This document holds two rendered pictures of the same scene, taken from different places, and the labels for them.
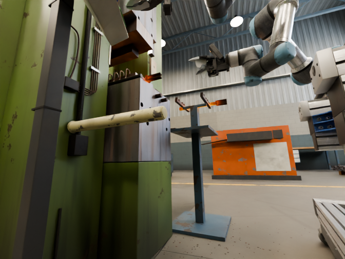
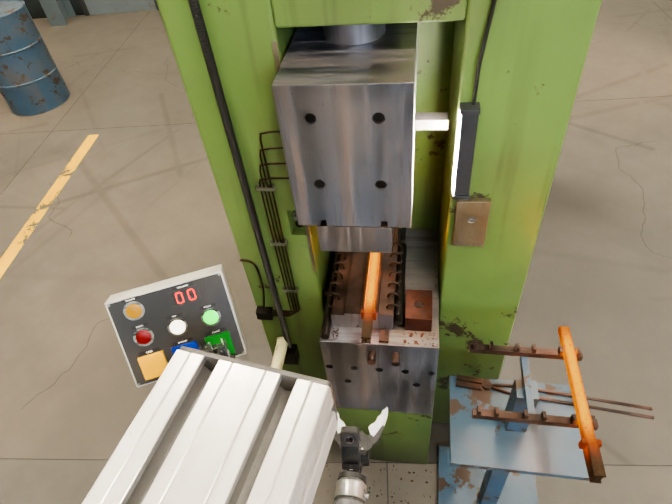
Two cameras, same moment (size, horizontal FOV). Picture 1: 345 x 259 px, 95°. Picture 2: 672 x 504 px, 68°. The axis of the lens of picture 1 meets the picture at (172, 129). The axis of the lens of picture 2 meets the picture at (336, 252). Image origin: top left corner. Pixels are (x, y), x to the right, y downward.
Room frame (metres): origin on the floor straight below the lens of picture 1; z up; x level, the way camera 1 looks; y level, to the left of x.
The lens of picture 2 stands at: (0.69, -0.77, 2.25)
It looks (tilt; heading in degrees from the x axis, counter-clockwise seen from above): 45 degrees down; 79
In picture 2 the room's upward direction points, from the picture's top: 7 degrees counter-clockwise
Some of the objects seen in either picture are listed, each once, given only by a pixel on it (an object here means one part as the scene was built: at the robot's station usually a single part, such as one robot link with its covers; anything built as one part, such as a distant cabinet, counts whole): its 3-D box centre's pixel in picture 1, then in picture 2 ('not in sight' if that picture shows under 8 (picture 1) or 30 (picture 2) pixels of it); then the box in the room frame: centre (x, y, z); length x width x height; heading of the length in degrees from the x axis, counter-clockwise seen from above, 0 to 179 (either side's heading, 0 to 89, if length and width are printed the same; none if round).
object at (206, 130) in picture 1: (195, 132); (514, 424); (1.30, -0.19, 0.70); 0.40 x 0.30 x 0.02; 155
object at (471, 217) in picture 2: (153, 69); (470, 222); (1.27, 0.16, 1.27); 0.09 x 0.02 x 0.17; 156
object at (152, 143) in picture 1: (121, 129); (385, 316); (1.07, 0.35, 0.69); 0.56 x 0.38 x 0.45; 66
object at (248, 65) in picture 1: (254, 71); not in sight; (0.69, -0.40, 0.88); 0.11 x 0.08 x 0.11; 22
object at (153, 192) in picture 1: (119, 200); (387, 377); (1.07, 0.35, 0.23); 0.56 x 0.38 x 0.47; 66
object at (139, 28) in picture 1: (121, 43); (362, 190); (1.01, 0.36, 1.32); 0.42 x 0.20 x 0.10; 66
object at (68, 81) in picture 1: (70, 84); (265, 313); (0.63, 0.44, 0.80); 0.06 x 0.03 x 0.04; 156
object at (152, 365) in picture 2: not in sight; (154, 365); (0.28, 0.19, 1.01); 0.07 x 0.05 x 0.07; 1
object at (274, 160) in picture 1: (244, 153); not in sight; (4.34, -1.92, 0.63); 2.10 x 1.12 x 1.25; 71
